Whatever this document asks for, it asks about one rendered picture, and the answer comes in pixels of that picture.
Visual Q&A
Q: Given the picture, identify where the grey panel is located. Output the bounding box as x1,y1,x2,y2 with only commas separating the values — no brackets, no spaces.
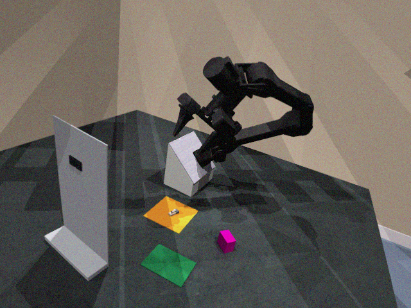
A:
44,115,109,281

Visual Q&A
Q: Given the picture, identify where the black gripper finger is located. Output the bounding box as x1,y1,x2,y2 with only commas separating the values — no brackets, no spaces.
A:
173,104,194,137
197,132,227,155

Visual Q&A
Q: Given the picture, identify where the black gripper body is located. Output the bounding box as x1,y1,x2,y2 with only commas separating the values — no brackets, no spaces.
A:
177,92,236,147

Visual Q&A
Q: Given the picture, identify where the green flat rectangular mat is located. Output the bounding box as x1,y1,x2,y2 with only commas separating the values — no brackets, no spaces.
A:
140,244,196,287

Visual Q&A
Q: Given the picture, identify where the magenta block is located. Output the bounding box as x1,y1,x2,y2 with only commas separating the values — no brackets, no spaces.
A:
217,230,236,253

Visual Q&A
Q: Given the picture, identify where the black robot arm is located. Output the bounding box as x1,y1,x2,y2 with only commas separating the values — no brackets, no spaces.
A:
193,56,314,168

